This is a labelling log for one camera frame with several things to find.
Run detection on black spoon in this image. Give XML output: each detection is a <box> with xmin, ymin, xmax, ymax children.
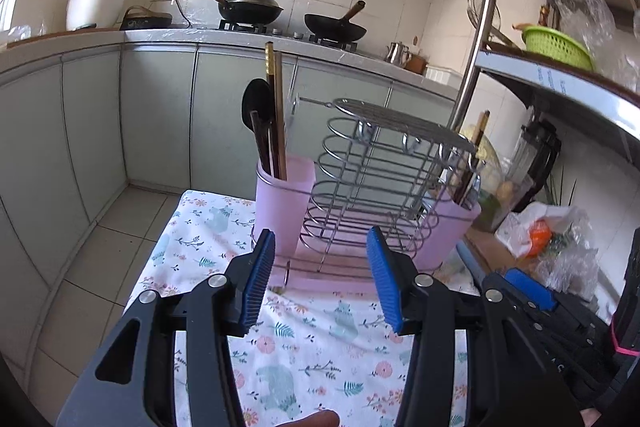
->
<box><xmin>241</xmin><ymin>78</ymin><xmax>271</xmax><ymax>174</ymax></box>

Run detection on dark chopstick gold band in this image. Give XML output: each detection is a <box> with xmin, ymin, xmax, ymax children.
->
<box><xmin>265</xmin><ymin>41</ymin><xmax>280</xmax><ymax>179</ymax></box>

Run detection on light brown wooden chopstick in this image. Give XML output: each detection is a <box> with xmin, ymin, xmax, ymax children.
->
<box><xmin>273</xmin><ymin>51</ymin><xmax>288</xmax><ymax>181</ymax></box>

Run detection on grey kitchen cabinets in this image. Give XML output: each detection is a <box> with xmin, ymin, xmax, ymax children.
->
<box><xmin>0</xmin><ymin>41</ymin><xmax>461</xmax><ymax>358</ymax></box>

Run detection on right hand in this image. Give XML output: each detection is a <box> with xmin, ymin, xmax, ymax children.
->
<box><xmin>580</xmin><ymin>409</ymin><xmax>601</xmax><ymax>427</ymax></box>

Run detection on left hand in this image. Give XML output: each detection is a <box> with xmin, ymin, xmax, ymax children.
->
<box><xmin>278</xmin><ymin>410</ymin><xmax>341</xmax><ymax>427</ymax></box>

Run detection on wooden cutting board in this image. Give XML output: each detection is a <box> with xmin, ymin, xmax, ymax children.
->
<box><xmin>463</xmin><ymin>228</ymin><xmax>534</xmax><ymax>274</ymax></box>

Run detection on pink cup right side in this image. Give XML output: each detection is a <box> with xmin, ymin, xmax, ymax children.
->
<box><xmin>414</xmin><ymin>199</ymin><xmax>480</xmax><ymax>271</ymax></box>

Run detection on pink cup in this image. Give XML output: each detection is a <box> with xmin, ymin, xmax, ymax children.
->
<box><xmin>252</xmin><ymin>155</ymin><xmax>316</xmax><ymax>257</ymax></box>
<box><xmin>414</xmin><ymin>199</ymin><xmax>480</xmax><ymax>271</ymax></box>

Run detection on white plastic bag orange item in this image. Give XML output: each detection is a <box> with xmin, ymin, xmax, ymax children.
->
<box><xmin>495</xmin><ymin>202</ymin><xmax>580</xmax><ymax>259</ymax></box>

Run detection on pink drip tray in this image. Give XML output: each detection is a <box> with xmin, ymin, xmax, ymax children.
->
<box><xmin>269</xmin><ymin>246</ymin><xmax>452</xmax><ymax>295</ymax></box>

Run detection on black blender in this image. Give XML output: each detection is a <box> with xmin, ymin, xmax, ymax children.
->
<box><xmin>508</xmin><ymin>119</ymin><xmax>562</xmax><ymax>212</ymax></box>

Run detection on floral bear tablecloth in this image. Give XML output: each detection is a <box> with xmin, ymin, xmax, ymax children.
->
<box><xmin>124</xmin><ymin>187</ymin><xmax>482</xmax><ymax>427</ymax></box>

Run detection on pink cup left side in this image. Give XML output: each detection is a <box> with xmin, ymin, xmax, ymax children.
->
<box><xmin>252</xmin><ymin>155</ymin><xmax>316</xmax><ymax>257</ymax></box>

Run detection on metal storage shelf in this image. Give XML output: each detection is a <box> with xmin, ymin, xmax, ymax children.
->
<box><xmin>461</xmin><ymin>0</ymin><xmax>639</xmax><ymax>161</ymax></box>

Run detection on steel kettle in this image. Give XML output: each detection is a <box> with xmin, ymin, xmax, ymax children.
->
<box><xmin>384</xmin><ymin>41</ymin><xmax>411</xmax><ymax>68</ymax></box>

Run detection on green plastic basket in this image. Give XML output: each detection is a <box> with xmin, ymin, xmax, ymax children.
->
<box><xmin>522</xmin><ymin>25</ymin><xmax>594</xmax><ymax>72</ymax></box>

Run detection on clear plastic bag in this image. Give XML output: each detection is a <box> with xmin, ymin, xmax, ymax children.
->
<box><xmin>554</xmin><ymin>0</ymin><xmax>629</xmax><ymax>83</ymax></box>

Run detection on chrome shelf pole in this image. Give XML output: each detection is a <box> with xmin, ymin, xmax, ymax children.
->
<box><xmin>448</xmin><ymin>0</ymin><xmax>496</xmax><ymax>132</ymax></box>

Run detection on black wok with lid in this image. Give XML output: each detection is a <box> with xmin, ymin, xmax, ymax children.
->
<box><xmin>215</xmin><ymin>0</ymin><xmax>282</xmax><ymax>26</ymax></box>

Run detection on gas stove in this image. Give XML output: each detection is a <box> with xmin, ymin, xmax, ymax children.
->
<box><xmin>217</xmin><ymin>20</ymin><xmax>357</xmax><ymax>53</ymax></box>

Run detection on black induction cooker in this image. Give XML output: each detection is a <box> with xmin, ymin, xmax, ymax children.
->
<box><xmin>120</xmin><ymin>5</ymin><xmax>172</xmax><ymax>30</ymax></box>

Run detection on white rice cooker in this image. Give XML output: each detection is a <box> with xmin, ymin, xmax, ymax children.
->
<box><xmin>65</xmin><ymin>0</ymin><xmax>125</xmax><ymax>31</ymax></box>

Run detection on chrome wire utensil rack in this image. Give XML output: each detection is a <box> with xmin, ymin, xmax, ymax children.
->
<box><xmin>297</xmin><ymin>98</ymin><xmax>482</xmax><ymax>261</ymax></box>

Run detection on black wok wooden handle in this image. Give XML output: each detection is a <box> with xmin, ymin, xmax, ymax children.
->
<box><xmin>305</xmin><ymin>0</ymin><xmax>367</xmax><ymax>43</ymax></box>

